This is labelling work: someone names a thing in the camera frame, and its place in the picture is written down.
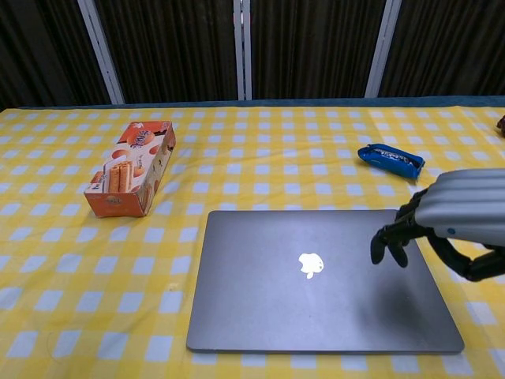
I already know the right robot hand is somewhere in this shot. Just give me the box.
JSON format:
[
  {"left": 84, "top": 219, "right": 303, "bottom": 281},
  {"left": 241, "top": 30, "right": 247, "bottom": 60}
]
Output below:
[{"left": 370, "top": 168, "right": 505, "bottom": 283}]

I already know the grey laptop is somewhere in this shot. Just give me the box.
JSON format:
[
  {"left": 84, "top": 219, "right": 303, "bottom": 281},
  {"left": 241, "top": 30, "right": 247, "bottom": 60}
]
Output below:
[{"left": 185, "top": 208, "right": 466, "bottom": 355}]

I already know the blue snack packet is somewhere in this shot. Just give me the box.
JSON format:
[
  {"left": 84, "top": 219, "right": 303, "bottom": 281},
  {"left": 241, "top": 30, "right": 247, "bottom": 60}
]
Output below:
[{"left": 357, "top": 143, "right": 427, "bottom": 182}]

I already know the orange biscuit box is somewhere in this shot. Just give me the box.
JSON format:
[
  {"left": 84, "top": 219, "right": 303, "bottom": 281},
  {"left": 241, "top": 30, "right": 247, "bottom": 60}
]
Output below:
[{"left": 83, "top": 120, "right": 178, "bottom": 219}]

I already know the yellow white checkered tablecloth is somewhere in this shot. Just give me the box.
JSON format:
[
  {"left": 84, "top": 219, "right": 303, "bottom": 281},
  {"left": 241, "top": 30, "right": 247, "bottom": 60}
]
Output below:
[{"left": 0, "top": 104, "right": 505, "bottom": 379}]

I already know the white partition post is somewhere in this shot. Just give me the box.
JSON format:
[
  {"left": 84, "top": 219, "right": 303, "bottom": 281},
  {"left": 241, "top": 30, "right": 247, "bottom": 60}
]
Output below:
[
  {"left": 232, "top": 0, "right": 253, "bottom": 101},
  {"left": 77, "top": 0, "right": 126, "bottom": 106},
  {"left": 364, "top": 0, "right": 404, "bottom": 99}
]

